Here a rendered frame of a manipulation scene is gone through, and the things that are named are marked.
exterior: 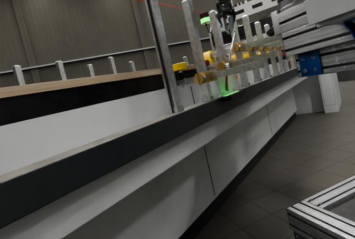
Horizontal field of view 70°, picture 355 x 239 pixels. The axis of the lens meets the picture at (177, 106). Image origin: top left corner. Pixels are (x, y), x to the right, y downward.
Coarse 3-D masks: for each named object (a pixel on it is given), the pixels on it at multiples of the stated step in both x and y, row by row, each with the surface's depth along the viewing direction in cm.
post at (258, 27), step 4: (256, 24) 195; (256, 28) 196; (260, 28) 196; (256, 32) 196; (260, 32) 195; (260, 36) 195; (260, 52) 198; (264, 52) 196; (264, 60) 197; (264, 64) 198; (264, 68) 198; (268, 68) 198; (264, 72) 199; (268, 72) 197
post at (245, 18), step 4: (244, 16) 175; (244, 20) 175; (248, 20) 176; (244, 24) 176; (248, 24) 174; (244, 28) 176; (248, 28) 175; (248, 32) 175; (248, 36) 176; (252, 36) 177; (248, 40) 176; (252, 40) 176; (252, 52) 176; (256, 72) 177; (256, 76) 178
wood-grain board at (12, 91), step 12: (132, 72) 109; (144, 72) 115; (156, 72) 122; (36, 84) 76; (48, 84) 79; (60, 84) 82; (72, 84) 86; (84, 84) 89; (0, 96) 68; (12, 96) 71
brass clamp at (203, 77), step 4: (204, 72) 115; (208, 72) 118; (196, 76) 116; (200, 76) 114; (204, 76) 114; (208, 76) 118; (196, 80) 116; (200, 80) 115; (204, 80) 115; (208, 80) 117; (212, 80) 120
